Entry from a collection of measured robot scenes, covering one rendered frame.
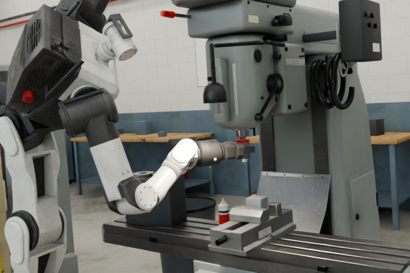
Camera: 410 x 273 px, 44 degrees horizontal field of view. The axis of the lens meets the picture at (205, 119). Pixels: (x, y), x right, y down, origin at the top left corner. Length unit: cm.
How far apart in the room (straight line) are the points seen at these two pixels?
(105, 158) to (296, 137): 92
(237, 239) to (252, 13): 71
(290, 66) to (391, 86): 415
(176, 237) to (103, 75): 68
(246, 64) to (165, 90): 599
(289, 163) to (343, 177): 22
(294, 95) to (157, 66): 596
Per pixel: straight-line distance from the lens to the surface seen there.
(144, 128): 750
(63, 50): 151
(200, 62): 719
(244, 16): 162
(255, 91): 168
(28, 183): 180
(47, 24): 155
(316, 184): 205
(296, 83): 187
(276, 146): 214
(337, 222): 209
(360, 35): 179
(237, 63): 166
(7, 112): 183
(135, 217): 209
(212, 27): 168
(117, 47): 155
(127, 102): 821
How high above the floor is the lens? 144
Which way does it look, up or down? 3 degrees down
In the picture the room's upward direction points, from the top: 4 degrees counter-clockwise
